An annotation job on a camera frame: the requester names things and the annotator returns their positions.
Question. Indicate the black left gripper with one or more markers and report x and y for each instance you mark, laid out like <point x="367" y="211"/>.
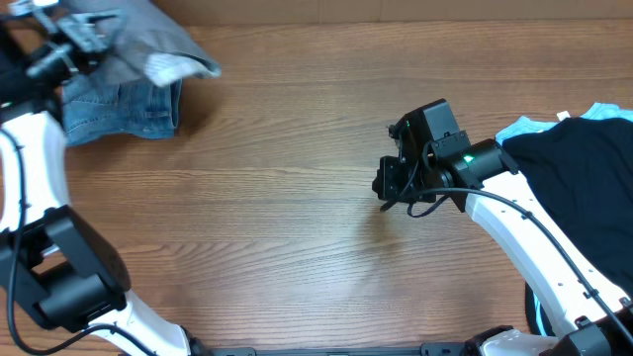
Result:
<point x="73" y="30"/>

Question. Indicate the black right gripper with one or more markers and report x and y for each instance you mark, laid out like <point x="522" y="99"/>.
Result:
<point x="388" y="187"/>

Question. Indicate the grey cotton shorts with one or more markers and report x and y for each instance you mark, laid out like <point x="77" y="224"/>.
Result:
<point x="148" y="45"/>

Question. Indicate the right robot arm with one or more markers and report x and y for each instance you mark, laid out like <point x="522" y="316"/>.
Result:
<point x="589" y="315"/>

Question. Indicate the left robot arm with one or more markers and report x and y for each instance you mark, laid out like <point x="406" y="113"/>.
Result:
<point x="54" y="265"/>

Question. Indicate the folded blue denim shorts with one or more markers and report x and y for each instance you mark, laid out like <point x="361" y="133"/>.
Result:
<point x="92" y="110"/>

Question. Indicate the light blue t-shirt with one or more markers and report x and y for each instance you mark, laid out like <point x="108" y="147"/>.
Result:
<point x="537" y="319"/>

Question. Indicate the black t-shirt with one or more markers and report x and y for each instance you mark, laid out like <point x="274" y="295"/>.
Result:
<point x="581" y="173"/>

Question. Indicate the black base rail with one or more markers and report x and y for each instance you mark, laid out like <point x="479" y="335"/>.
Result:
<point x="425" y="349"/>

